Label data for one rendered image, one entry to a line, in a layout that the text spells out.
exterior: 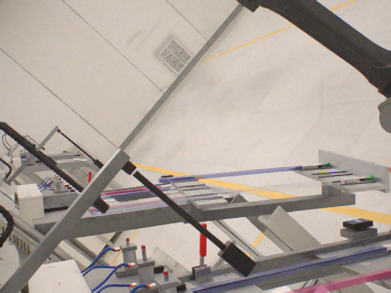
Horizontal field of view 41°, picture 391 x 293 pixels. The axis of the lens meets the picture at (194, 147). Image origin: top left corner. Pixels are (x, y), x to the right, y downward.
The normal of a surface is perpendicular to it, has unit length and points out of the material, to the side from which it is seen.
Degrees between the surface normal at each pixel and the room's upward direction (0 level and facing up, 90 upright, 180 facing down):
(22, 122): 90
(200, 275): 90
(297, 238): 90
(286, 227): 90
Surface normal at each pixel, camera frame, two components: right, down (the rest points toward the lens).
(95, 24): 0.33, 0.02
